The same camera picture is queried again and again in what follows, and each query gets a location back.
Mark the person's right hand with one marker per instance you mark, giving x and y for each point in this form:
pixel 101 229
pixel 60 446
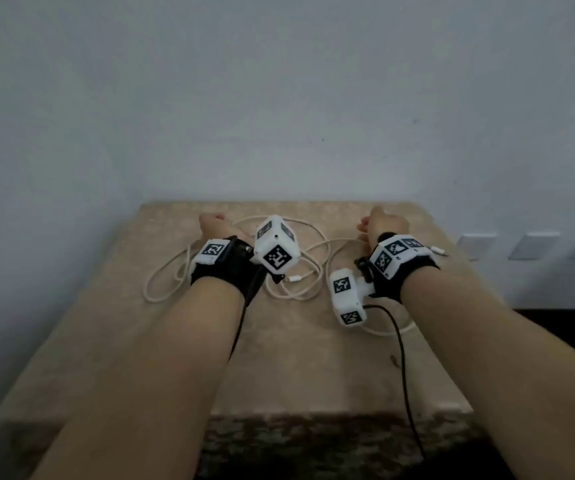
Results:
pixel 385 222

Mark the black wristband with markers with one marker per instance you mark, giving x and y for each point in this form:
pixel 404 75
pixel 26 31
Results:
pixel 217 274
pixel 392 254

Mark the black right wristband with markers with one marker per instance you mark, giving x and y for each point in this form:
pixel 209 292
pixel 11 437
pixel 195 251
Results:
pixel 392 254

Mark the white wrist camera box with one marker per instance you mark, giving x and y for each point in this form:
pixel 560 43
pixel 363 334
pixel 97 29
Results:
pixel 345 299
pixel 277 254

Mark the black left wristband with markers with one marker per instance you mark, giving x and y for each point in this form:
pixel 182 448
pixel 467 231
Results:
pixel 217 274

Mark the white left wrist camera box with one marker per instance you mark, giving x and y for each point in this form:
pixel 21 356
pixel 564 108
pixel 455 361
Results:
pixel 277 254

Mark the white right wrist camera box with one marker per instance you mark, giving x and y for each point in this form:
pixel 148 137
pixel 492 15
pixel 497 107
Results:
pixel 345 299

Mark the person's left forearm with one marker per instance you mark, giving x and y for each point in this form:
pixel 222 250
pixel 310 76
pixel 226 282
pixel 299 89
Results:
pixel 157 384

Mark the person's left hand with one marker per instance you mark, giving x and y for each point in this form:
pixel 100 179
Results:
pixel 217 225

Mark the person's right forearm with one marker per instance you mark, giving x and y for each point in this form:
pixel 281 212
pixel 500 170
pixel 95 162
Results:
pixel 492 384

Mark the beige covered table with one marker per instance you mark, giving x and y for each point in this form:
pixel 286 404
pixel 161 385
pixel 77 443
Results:
pixel 292 369

